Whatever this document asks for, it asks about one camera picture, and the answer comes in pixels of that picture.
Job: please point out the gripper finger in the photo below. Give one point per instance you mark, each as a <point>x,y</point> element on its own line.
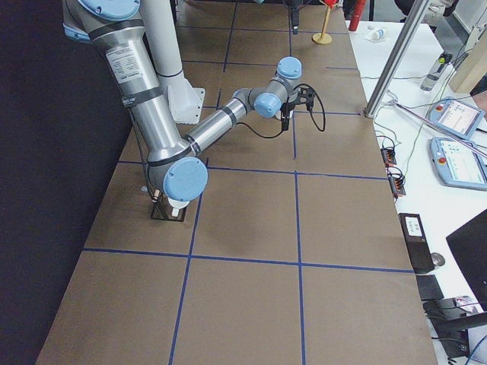
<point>295,21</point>
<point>285,121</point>

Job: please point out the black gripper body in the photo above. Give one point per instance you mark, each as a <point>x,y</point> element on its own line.
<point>286,109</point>
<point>294,17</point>

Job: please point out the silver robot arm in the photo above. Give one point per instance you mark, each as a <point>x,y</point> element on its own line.
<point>139,42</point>

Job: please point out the wooden mug tree stand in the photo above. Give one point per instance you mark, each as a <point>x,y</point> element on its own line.
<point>323,38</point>

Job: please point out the red bottle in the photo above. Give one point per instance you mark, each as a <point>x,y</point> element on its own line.
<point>356,15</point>

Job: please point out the lying plastic bottle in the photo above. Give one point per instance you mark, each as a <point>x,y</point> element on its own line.
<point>376,34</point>

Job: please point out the orange black connector board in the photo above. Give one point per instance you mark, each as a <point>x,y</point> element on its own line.
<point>388,151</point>

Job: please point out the white ribbed HOME mug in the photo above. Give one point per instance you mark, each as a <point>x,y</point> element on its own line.
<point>176,206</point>

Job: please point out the clear water bottle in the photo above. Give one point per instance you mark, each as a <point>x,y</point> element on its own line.
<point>436,71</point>

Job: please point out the black box with label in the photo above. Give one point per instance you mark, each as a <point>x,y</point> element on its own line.
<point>416,243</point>

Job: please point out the upper teach pendant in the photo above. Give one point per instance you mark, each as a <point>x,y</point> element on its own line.
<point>457,117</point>

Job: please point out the teach pendant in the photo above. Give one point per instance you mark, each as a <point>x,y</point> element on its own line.
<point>457,117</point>
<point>456,165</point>

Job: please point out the lower teach pendant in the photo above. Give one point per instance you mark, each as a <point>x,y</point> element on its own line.
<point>456,165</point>

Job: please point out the black monitor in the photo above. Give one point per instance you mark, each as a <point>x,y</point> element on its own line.
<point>468,246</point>

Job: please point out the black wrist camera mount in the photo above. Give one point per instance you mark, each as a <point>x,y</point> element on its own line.
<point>306,96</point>

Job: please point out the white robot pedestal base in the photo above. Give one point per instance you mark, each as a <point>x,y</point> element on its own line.
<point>185,101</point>

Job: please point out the aluminium frame post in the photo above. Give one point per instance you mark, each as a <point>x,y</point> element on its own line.
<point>400,47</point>

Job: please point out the black wire mug rack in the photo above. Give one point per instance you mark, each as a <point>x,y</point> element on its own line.
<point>162,210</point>

